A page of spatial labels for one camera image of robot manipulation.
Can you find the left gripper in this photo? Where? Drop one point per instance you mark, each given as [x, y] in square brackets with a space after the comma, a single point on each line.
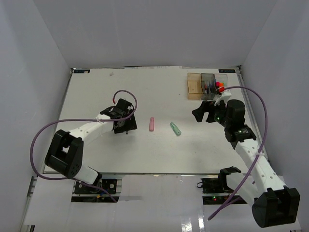
[131, 125]

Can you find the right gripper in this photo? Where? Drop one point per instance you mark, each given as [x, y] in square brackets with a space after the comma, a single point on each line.
[209, 107]

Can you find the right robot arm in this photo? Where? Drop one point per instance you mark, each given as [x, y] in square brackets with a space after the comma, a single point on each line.
[271, 201]

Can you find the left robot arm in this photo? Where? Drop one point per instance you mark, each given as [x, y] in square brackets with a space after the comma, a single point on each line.
[65, 154]

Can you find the pink correction tape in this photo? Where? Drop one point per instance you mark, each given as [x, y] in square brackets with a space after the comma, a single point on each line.
[152, 124]

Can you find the grey transparent container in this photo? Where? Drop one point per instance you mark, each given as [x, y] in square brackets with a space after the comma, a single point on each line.
[205, 79]

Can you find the right blue table label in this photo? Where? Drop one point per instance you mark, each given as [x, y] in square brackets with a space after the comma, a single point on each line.
[226, 70]

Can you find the blue table label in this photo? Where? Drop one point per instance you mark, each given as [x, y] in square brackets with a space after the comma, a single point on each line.
[226, 70]
[81, 71]

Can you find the left blue table label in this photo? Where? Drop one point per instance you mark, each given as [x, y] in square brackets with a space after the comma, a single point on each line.
[81, 71]

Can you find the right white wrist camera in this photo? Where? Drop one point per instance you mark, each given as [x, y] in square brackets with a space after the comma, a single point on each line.
[224, 96]

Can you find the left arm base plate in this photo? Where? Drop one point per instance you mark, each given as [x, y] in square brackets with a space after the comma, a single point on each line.
[84, 194]

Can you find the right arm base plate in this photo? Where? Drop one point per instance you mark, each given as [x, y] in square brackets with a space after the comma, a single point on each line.
[212, 192]

